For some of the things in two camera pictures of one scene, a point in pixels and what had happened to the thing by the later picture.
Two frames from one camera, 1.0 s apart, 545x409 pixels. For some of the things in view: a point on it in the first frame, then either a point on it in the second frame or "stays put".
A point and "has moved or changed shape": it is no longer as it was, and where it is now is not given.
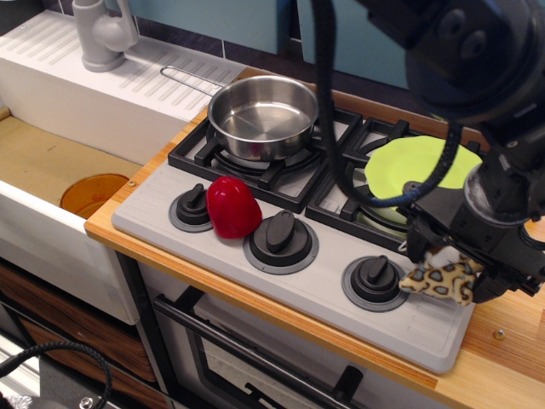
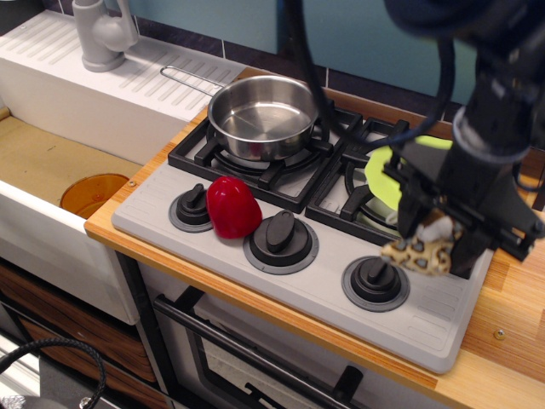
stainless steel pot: (261, 118) stays put
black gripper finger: (488, 285) → (467, 248)
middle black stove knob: (280, 244) stays put
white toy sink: (60, 122) stays put
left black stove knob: (189, 211) stays put
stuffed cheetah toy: (445, 273) has moved or changed shape
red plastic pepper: (233, 209) stays put
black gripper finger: (419, 242) → (413, 206)
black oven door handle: (342, 392) stays put
